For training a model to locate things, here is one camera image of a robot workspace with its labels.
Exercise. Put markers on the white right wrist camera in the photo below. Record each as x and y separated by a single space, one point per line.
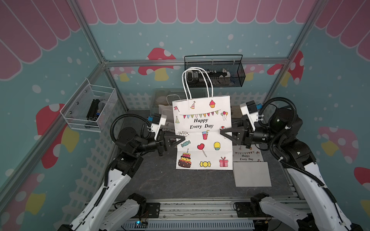
250 109

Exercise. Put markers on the clear plastic storage box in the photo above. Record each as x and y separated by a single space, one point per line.
159 93

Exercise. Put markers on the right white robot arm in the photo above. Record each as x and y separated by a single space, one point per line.
276 124

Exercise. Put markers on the metal base rail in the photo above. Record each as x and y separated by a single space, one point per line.
202 214

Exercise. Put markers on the white paper gift bag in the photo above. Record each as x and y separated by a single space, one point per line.
249 167

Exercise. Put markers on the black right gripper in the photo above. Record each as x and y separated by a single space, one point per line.
245 134

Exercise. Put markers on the black wire mesh wall basket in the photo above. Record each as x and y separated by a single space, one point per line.
221 70

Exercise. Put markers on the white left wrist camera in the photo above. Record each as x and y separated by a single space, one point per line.
156 122

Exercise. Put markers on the white wire wall basket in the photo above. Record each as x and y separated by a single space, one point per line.
90 107

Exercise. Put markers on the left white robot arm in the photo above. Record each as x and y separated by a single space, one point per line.
131 149

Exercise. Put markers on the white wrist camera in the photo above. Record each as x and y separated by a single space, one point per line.
250 109
156 122

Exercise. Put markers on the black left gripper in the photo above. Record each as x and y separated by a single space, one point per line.
163 141

